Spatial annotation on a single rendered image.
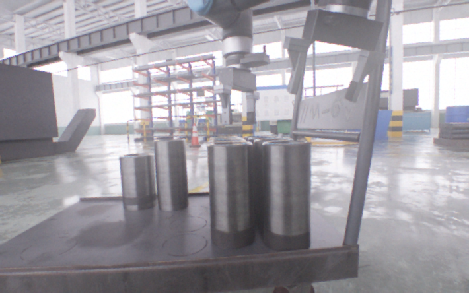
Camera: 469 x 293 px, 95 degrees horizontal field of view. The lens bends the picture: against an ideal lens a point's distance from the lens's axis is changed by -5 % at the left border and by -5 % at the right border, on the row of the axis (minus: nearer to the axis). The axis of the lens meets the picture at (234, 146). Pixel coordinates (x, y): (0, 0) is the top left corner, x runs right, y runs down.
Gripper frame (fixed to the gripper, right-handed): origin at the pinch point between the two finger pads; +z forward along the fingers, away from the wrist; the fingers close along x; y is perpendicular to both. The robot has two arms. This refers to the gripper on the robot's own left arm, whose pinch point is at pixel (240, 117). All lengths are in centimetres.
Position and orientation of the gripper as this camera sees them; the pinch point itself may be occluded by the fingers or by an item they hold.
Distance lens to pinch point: 67.8
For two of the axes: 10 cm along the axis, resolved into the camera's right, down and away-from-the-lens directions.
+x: -5.5, 0.9, -8.3
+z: 0.3, 10.0, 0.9
